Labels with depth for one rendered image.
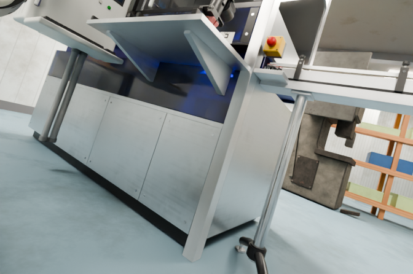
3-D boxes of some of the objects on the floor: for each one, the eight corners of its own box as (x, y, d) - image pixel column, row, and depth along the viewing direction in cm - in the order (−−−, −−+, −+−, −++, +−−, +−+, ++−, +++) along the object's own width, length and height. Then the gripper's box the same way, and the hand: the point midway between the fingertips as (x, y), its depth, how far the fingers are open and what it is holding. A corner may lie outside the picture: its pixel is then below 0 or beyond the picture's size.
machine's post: (190, 250, 104) (316, -149, 117) (200, 258, 100) (329, -155, 113) (181, 255, 98) (314, -165, 111) (192, 263, 95) (328, -172, 108)
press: (352, 211, 417) (389, 75, 433) (364, 225, 309) (413, 44, 325) (276, 182, 483) (311, 66, 499) (265, 186, 375) (310, 37, 391)
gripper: (216, 13, 96) (201, 44, 93) (204, -6, 88) (188, 26, 85) (229, 13, 92) (214, 45, 89) (219, -8, 84) (202, 26, 81)
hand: (203, 34), depth 87 cm, fingers closed
